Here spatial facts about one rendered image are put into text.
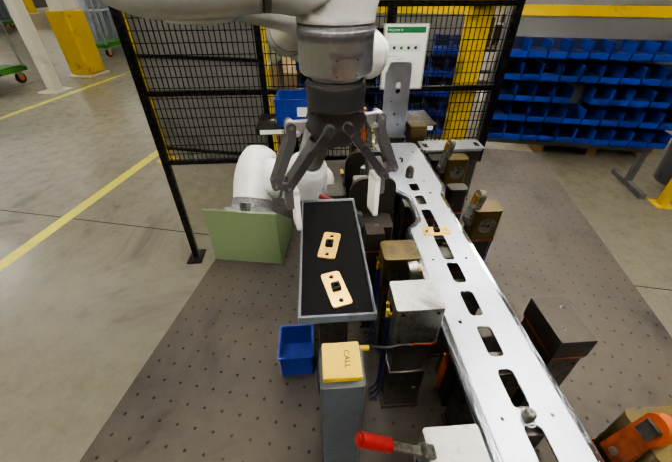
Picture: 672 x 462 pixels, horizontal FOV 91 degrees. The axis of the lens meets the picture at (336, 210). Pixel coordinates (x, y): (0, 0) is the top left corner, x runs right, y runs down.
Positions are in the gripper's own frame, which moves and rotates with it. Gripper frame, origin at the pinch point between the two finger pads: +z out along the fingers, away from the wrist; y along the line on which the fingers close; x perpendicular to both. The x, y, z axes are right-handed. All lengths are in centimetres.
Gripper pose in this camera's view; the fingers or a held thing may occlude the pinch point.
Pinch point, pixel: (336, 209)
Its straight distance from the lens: 52.9
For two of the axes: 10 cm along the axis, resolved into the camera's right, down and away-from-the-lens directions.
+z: 0.0, 8.2, 5.7
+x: -3.0, -5.5, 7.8
